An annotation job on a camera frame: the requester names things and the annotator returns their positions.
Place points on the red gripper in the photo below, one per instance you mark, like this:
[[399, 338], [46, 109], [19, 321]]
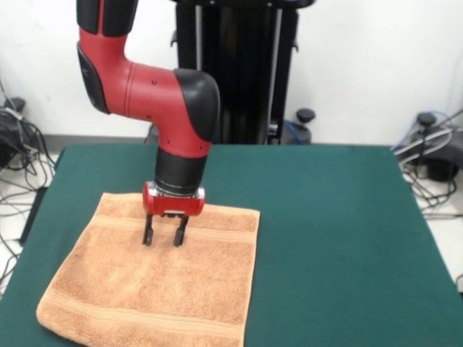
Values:
[[173, 204]]

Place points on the tan terry towel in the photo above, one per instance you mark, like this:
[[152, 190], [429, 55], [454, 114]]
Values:
[[162, 289]]

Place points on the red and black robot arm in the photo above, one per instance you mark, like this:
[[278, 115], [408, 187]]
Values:
[[152, 94]]

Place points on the dark green table cloth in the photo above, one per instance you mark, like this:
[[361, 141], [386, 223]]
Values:
[[343, 235]]

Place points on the dark grey stand base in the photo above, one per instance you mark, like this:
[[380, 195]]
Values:
[[439, 159], [9, 141]]

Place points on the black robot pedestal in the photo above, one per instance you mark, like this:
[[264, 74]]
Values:
[[246, 72]]

